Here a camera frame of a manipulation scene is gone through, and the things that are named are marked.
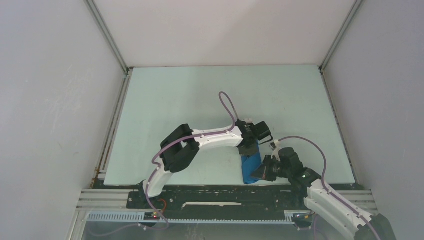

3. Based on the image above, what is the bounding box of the blue cloth napkin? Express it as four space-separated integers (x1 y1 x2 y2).
241 142 262 185

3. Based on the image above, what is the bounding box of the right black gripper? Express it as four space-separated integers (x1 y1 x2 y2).
250 155 291 183

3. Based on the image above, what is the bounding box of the small circuit board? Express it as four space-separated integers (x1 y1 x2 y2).
143 212 162 221

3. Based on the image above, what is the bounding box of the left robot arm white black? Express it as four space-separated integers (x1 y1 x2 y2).
138 119 274 208

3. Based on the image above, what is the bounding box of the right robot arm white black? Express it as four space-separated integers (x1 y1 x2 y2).
251 147 396 240

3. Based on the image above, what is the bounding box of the aluminium frame rail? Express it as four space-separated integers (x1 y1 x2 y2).
76 189 379 225

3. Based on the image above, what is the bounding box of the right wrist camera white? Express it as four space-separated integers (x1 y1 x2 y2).
269 139 282 162

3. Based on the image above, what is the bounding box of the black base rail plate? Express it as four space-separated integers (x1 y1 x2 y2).
126 185 310 220

